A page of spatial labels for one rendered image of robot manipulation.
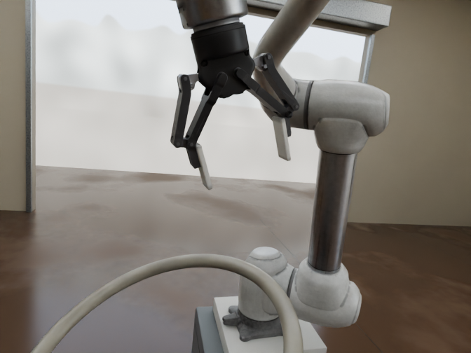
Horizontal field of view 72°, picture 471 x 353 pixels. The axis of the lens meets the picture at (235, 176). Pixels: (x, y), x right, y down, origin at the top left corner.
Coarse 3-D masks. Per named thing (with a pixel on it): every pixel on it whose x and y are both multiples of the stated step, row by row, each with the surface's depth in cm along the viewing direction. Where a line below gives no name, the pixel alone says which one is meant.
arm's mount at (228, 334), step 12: (216, 300) 127; (228, 300) 128; (216, 312) 123; (228, 312) 120; (300, 324) 117; (228, 336) 108; (276, 336) 110; (312, 336) 111; (228, 348) 102; (240, 348) 103; (252, 348) 103; (264, 348) 104; (276, 348) 104; (312, 348) 105; (324, 348) 106
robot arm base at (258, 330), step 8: (232, 312) 118; (240, 312) 112; (224, 320) 114; (232, 320) 112; (240, 320) 111; (248, 320) 109; (272, 320) 109; (240, 328) 110; (248, 328) 109; (256, 328) 108; (264, 328) 108; (272, 328) 109; (280, 328) 111; (240, 336) 106; (248, 336) 106; (256, 336) 107; (264, 336) 108; (272, 336) 109
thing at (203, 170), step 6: (198, 144) 46; (198, 150) 46; (198, 156) 46; (204, 156) 46; (204, 162) 47; (198, 168) 49; (204, 168) 47; (204, 174) 47; (204, 180) 48; (210, 180) 48; (210, 186) 48
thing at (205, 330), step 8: (200, 312) 128; (208, 312) 128; (200, 320) 123; (208, 320) 123; (200, 328) 118; (208, 328) 118; (216, 328) 119; (200, 336) 115; (208, 336) 114; (216, 336) 115; (192, 344) 134; (200, 344) 113; (208, 344) 110; (216, 344) 111; (192, 352) 132; (200, 352) 112; (208, 352) 106; (216, 352) 107
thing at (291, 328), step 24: (168, 264) 74; (192, 264) 74; (216, 264) 72; (240, 264) 68; (120, 288) 72; (264, 288) 62; (72, 312) 66; (288, 312) 54; (48, 336) 61; (288, 336) 50
